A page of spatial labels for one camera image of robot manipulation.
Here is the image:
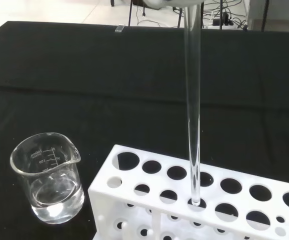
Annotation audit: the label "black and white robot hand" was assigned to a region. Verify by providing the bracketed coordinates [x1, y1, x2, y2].
[142, 0, 205, 11]

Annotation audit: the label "white test tube rack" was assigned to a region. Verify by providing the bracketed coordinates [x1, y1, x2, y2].
[87, 143, 289, 240]

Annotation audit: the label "black bench cloth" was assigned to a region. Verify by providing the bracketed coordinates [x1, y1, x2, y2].
[0, 20, 289, 240]

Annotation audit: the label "pale grey cabinet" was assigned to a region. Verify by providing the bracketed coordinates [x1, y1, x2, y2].
[246, 0, 289, 34]

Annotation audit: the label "clear glass beaker with water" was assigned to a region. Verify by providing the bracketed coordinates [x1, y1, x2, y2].
[9, 132, 86, 224]

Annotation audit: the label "black floor cable with plug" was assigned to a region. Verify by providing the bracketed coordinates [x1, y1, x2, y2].
[135, 3, 172, 27]

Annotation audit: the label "tangled black floor cables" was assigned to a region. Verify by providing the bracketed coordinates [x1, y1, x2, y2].
[201, 0, 249, 31]

